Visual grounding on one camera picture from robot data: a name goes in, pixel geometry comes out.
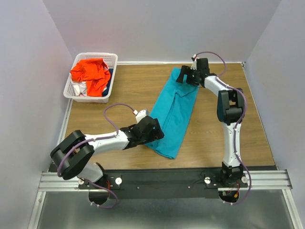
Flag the teal t shirt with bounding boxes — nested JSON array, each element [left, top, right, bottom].
[[146, 67, 198, 159]]

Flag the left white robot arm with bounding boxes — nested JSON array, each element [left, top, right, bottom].
[[50, 115, 164, 183]]

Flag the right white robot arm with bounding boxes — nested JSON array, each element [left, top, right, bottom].
[[176, 56, 245, 185]]

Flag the dark blue t shirt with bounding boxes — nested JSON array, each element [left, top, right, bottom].
[[102, 68, 114, 97]]

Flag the orange t shirt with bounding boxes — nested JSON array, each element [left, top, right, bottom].
[[70, 58, 110, 97]]

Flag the white t shirt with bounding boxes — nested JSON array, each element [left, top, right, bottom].
[[71, 80, 87, 96]]

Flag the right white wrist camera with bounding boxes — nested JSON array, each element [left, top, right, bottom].
[[190, 55, 197, 70]]

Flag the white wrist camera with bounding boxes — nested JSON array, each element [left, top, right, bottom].
[[133, 109, 149, 123], [190, 55, 197, 70]]

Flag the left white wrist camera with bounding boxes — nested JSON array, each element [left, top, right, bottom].
[[133, 109, 149, 123]]

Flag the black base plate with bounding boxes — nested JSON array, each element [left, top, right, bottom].
[[78, 167, 248, 200]]

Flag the aluminium rail frame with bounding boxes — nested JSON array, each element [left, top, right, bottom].
[[28, 170, 303, 229]]

